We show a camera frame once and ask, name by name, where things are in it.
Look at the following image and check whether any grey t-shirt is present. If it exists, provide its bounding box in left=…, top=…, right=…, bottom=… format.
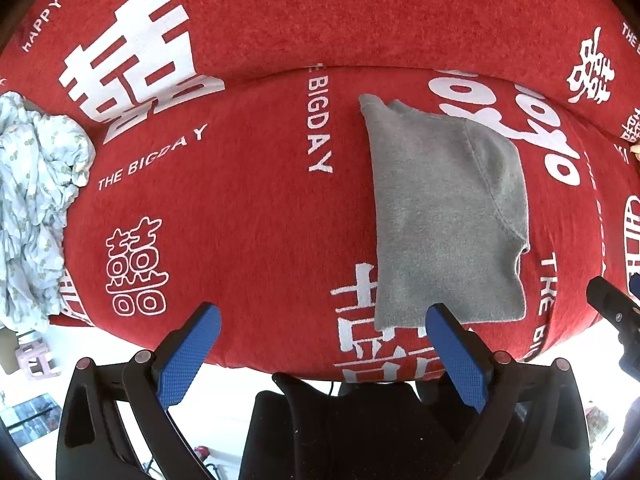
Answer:
left=359, top=93, right=532, bottom=334

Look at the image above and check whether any pink plastic stool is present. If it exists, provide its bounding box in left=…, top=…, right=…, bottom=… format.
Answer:
left=15, top=340, right=64, bottom=382

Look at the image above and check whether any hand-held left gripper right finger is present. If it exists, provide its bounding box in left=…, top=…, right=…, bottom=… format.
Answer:
left=425, top=302, right=592, bottom=480

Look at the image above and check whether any red printed sofa cover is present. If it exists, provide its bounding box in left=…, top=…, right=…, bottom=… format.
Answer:
left=0, top=0, right=640, bottom=384

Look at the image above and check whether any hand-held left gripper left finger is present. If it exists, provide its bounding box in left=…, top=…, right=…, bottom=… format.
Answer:
left=56, top=301, right=223, bottom=480

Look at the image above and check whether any light blue patterned cloth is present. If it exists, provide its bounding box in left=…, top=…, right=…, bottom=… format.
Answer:
left=0, top=91, right=97, bottom=334

